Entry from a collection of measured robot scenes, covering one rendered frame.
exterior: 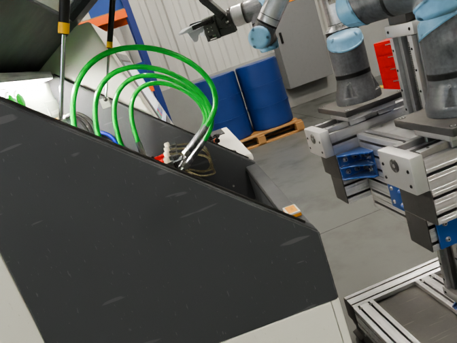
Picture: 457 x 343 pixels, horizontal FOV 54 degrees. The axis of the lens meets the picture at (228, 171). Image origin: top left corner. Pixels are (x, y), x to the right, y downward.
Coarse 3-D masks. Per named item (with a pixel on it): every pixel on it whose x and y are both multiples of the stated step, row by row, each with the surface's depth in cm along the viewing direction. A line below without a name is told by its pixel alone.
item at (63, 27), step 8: (64, 0) 77; (64, 8) 77; (64, 16) 77; (64, 24) 78; (64, 32) 78; (64, 40) 79; (64, 48) 79; (64, 56) 80; (64, 64) 80; (64, 72) 80; (64, 80) 81; (64, 120) 82
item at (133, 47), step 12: (120, 48) 110; (132, 48) 110; (144, 48) 111; (156, 48) 111; (96, 60) 110; (180, 60) 113; (84, 72) 110; (204, 72) 114; (72, 96) 111; (216, 96) 116; (72, 108) 112; (216, 108) 116; (72, 120) 112
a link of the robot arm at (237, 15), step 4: (240, 4) 167; (232, 8) 164; (236, 8) 163; (240, 8) 163; (232, 12) 163; (236, 12) 163; (240, 12) 163; (232, 16) 164; (236, 16) 163; (240, 16) 163; (236, 20) 164; (240, 20) 164; (244, 20) 164; (236, 24) 166; (240, 24) 166
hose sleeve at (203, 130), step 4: (204, 128) 117; (208, 128) 117; (200, 132) 117; (204, 132) 117; (196, 136) 117; (200, 136) 117; (192, 140) 118; (196, 140) 117; (200, 140) 118; (188, 144) 118; (192, 144) 117; (196, 144) 118; (188, 148) 118; (192, 148) 118
